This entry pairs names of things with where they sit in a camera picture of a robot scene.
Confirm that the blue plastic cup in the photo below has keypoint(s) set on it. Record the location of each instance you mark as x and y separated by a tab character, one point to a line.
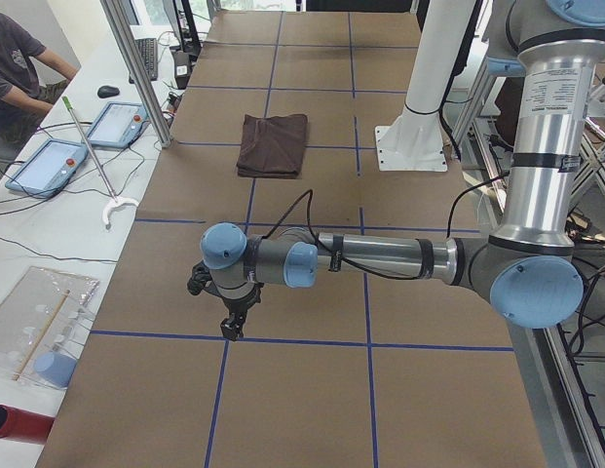
56	368

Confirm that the far teach pendant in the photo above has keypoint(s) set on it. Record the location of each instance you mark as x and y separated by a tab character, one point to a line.
117	125

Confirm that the clear plastic bag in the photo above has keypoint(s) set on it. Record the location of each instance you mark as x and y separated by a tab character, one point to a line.
47	310

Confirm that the red cylinder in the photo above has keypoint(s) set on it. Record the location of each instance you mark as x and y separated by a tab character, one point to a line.
24	426

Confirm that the white reacher grabber stick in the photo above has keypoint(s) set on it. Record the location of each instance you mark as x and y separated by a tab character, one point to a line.
115	201

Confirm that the black computer mouse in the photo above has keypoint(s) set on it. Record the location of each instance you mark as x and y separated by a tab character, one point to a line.
107	91

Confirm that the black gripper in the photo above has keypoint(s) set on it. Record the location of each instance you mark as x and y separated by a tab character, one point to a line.
237	306

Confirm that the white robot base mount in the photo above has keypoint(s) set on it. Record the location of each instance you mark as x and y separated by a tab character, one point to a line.
414	141

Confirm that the teach pendant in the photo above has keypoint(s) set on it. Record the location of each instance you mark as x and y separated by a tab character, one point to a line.
49	169
117	125

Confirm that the aluminium frame post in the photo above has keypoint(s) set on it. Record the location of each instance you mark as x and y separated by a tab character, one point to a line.
120	27

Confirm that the black keyboard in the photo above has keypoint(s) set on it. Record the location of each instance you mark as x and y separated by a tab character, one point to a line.
148	52

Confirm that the near teach pendant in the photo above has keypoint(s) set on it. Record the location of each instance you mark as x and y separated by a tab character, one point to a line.
49	169

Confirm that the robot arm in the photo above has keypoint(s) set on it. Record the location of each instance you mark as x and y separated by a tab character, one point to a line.
348	73

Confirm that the dark brown t-shirt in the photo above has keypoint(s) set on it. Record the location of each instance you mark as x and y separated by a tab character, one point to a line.
273	147

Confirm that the seated person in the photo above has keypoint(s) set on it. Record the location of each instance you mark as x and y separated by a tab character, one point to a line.
24	102

